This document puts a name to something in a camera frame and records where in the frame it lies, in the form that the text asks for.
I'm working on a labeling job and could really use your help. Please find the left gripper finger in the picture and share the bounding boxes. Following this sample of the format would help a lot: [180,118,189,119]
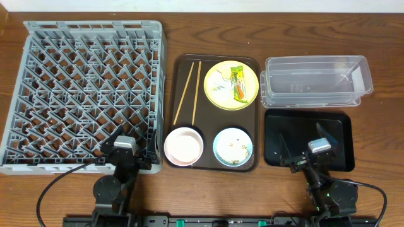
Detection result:
[146,130,160,164]
[107,125,124,146]

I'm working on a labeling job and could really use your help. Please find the green orange snack wrapper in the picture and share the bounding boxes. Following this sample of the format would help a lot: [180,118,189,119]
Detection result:
[230,66,247,103]

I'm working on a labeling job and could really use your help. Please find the black plastic tray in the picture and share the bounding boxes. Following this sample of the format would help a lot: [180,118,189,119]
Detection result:
[264,109,355,172]

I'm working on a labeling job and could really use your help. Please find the wooden chopstick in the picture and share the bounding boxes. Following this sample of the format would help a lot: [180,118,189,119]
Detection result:
[191,61,202,125]
[173,62,194,125]

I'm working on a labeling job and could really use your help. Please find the yellow round plate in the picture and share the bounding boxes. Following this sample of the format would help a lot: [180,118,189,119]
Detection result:
[203,61,259,110]

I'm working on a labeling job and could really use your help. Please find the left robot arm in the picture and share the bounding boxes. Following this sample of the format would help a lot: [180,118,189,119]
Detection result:
[90,126,160,227]

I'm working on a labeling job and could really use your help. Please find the light blue bowl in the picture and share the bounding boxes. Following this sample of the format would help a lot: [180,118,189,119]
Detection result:
[213,127,254,168]

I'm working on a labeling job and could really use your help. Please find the grey plastic dish rack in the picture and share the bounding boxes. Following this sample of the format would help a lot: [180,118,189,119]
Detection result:
[1,20,167,175]

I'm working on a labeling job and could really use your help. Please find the pink round bowl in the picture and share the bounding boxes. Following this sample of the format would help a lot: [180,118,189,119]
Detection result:
[163,127,204,166]

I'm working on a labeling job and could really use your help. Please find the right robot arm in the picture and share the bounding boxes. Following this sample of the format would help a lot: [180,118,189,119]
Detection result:
[279,124,358,226]

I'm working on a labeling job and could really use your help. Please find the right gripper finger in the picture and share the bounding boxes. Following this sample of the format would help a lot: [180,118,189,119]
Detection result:
[279,134,290,163]
[316,122,338,147]

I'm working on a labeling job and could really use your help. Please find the rice and food scraps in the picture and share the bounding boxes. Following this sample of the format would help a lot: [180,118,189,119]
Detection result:
[218,139,249,165]

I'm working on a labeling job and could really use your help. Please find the white paper napkin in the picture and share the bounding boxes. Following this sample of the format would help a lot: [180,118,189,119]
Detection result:
[211,70,231,91]

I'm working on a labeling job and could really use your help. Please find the dark brown serving tray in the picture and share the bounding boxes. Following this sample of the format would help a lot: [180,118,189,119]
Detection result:
[165,54,260,173]

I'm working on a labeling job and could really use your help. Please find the clear plastic waste bin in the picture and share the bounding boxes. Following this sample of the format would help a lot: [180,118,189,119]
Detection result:
[260,55,374,108]

